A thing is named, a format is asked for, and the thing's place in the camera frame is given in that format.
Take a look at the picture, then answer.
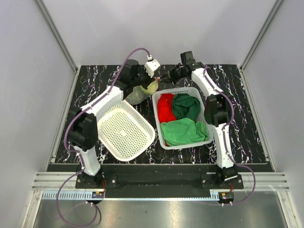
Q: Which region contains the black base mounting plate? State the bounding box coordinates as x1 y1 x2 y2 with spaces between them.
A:
76 172 244 190

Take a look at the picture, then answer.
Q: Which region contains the green fake cabbage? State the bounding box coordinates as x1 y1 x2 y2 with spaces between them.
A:
140 79 159 95

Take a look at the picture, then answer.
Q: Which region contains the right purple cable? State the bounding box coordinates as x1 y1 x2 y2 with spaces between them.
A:
203 66 257 206

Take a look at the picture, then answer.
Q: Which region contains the purple cable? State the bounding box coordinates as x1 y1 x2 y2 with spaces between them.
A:
56 47 152 225
203 66 257 206

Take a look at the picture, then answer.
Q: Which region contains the light green towel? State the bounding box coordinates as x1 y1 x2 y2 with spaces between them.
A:
160 118 209 146

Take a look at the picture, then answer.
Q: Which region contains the clear zip top bag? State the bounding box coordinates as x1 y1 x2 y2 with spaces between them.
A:
125 77 160 105

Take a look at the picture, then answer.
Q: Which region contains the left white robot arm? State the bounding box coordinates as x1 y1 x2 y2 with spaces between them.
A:
65 59 155 188

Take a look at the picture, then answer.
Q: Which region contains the red cloth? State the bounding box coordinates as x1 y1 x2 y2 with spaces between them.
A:
157 93 176 123

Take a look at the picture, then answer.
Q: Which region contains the empty white perforated basket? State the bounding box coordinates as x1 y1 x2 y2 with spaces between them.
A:
97 101 155 162

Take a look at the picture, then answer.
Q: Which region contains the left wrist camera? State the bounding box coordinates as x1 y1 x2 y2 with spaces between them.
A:
144 55 161 78

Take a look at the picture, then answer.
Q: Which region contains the dark green cloth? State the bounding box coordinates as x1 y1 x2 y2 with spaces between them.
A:
171 94 201 121

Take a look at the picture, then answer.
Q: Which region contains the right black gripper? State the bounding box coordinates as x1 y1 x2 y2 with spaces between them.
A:
159 65 187 85

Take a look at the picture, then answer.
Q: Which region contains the white slotted cable duct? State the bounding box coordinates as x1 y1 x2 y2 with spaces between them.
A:
42 191 105 200

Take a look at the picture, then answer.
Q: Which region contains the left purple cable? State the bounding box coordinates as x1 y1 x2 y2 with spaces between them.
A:
56 47 152 225

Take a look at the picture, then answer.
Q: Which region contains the white basket with cloths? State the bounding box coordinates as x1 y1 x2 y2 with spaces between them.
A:
152 87 213 150

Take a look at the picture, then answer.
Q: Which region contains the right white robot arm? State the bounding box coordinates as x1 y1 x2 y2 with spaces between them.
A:
161 51 238 188

